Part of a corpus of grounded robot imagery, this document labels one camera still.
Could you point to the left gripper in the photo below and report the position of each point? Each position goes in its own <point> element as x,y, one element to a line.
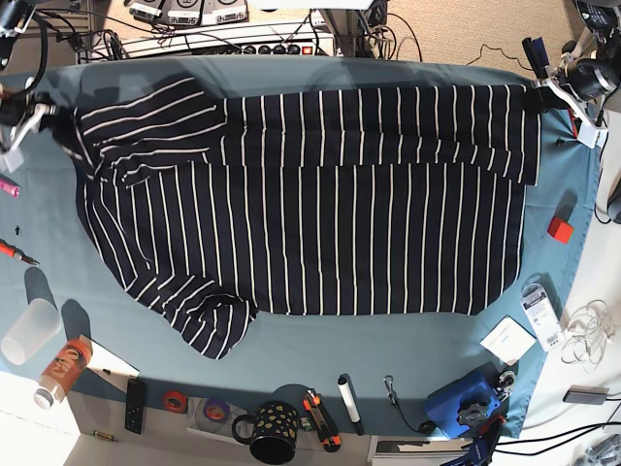
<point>581,84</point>

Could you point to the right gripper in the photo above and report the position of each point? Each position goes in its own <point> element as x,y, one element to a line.
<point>23,115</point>

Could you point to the navy white striped t-shirt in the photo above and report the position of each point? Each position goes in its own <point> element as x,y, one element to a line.
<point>357,202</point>

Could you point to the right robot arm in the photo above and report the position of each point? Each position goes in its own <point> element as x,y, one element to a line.
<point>25,37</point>

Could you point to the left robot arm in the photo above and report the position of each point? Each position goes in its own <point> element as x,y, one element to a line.
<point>599,39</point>

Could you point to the pink pen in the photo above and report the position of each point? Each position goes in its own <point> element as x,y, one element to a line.
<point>9,186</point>

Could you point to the orange screwdriver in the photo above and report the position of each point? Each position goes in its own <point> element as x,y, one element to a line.
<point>17,254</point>

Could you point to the red cube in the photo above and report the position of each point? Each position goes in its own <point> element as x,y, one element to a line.
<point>560,230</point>

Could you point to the translucent plastic cup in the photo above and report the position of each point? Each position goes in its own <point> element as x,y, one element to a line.
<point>38,323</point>

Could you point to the white packaged item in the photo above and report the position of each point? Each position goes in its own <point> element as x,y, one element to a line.
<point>539,311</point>

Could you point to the orange label bottle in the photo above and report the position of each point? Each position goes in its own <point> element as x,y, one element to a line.
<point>62,373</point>

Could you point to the black power strip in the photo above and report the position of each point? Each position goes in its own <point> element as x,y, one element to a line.
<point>276,48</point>

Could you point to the white paper sheet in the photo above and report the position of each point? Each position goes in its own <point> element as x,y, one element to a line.
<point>104,360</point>

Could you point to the white paper card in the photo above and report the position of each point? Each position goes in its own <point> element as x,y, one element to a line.
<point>508,341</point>

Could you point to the grey adapter box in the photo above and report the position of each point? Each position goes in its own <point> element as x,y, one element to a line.
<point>583,395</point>

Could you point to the black remote control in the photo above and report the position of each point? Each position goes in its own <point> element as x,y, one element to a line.
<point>136,395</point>

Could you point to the orange tape roll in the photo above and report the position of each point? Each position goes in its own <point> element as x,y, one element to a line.
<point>175,402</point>

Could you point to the blue clamp device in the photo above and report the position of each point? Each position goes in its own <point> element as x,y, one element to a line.
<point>466,404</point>

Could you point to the purple tape roll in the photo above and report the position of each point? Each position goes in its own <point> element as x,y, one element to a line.
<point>216,410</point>

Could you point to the white black marker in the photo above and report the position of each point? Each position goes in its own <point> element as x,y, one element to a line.
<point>350,404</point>

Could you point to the black mug yellow pattern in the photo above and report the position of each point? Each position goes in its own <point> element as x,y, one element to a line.
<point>271,433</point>

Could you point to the orange black utility knife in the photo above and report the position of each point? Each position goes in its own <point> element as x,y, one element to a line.
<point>327,431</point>

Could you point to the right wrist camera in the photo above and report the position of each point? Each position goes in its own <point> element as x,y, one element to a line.
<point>11,160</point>

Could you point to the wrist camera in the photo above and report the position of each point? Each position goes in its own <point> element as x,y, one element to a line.
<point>11,160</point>
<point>592,136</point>

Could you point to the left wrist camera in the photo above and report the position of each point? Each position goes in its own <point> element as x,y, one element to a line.
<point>592,136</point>

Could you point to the carabiner with black cord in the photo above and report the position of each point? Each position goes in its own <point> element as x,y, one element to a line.
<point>425,428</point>

